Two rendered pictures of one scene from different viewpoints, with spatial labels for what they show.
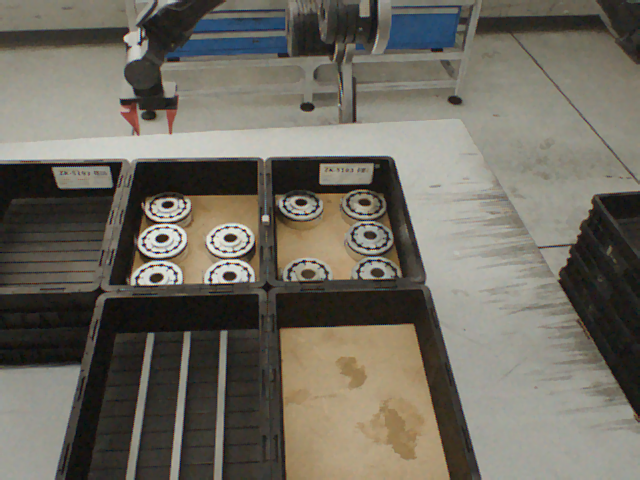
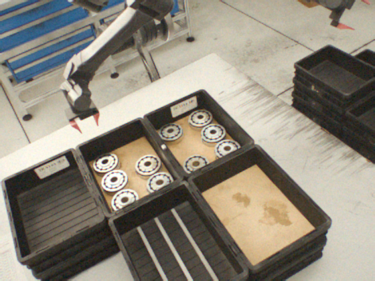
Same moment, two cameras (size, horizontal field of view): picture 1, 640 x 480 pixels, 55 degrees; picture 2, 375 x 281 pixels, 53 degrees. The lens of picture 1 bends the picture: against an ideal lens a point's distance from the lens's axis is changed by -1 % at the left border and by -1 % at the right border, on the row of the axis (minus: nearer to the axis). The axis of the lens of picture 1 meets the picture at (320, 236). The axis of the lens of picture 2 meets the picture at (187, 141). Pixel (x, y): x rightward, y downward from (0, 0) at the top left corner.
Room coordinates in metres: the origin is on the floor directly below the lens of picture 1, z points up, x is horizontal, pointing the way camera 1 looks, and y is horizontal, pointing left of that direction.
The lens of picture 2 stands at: (-0.07, 0.25, 1.97)
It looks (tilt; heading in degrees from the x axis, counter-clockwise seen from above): 46 degrees down; 347
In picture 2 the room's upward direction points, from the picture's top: 11 degrees counter-clockwise
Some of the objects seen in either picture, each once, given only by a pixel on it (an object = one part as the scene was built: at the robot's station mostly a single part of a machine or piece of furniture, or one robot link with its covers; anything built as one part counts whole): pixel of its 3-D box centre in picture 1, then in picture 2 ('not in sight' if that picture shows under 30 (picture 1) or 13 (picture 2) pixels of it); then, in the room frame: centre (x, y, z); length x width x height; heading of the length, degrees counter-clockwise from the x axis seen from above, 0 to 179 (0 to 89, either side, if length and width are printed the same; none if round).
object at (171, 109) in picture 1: (161, 113); (90, 117); (1.03, 0.33, 1.10); 0.07 x 0.07 x 0.09; 8
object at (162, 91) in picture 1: (146, 80); (78, 104); (1.03, 0.35, 1.17); 0.10 x 0.07 x 0.07; 98
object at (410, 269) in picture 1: (336, 235); (197, 138); (0.97, -0.03, 0.87); 0.40 x 0.30 x 0.11; 7
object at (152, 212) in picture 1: (168, 207); (105, 162); (1.03, 0.34, 0.86); 0.10 x 0.10 x 0.01
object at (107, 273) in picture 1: (192, 220); (126, 163); (0.93, 0.26, 0.92); 0.40 x 0.30 x 0.02; 7
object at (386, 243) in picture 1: (370, 237); (213, 132); (0.97, -0.11, 0.86); 0.10 x 0.10 x 0.01
